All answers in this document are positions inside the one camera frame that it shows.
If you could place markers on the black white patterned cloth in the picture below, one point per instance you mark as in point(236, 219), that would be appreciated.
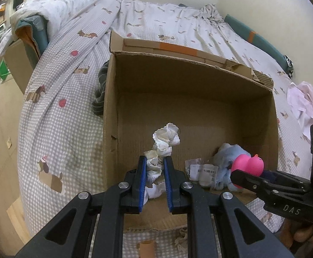
point(288, 64)

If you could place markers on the pink rubber duck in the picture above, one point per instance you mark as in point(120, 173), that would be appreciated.
point(247, 164)

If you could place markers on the brown cardboard storage box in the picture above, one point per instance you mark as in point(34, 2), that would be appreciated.
point(19, 64)

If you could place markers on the pink clothing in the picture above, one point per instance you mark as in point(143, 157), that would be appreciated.
point(304, 104)

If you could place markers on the teal folded blanket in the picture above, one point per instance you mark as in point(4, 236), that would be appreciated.
point(35, 32)

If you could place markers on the light blue fluffy scrunchie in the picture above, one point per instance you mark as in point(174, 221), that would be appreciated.
point(223, 164)

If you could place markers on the teal pillow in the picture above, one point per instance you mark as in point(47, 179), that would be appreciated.
point(253, 36)

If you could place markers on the green plastic stool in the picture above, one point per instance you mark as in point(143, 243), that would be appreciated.
point(3, 70)

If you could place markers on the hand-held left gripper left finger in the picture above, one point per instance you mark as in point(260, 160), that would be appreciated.
point(143, 182)

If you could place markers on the beige lace scrunchie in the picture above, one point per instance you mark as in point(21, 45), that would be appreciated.
point(182, 237)

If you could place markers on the person's right hand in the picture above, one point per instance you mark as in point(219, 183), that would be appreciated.
point(301, 233)

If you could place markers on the checked dog print bed sheet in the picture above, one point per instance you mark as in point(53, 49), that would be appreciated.
point(65, 126)

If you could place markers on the white duvet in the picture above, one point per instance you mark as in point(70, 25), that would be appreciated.
point(60, 8)

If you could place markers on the dark grey striped cloth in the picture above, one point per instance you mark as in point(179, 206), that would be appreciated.
point(100, 96)

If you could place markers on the white scrunchie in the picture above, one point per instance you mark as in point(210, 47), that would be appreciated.
point(166, 139)

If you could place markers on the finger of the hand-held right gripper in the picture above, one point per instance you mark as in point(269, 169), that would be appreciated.
point(253, 185)
point(273, 176)

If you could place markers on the clear plastic packet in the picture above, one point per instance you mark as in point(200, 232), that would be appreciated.
point(204, 172)

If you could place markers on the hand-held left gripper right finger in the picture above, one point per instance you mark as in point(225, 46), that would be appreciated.
point(168, 182)

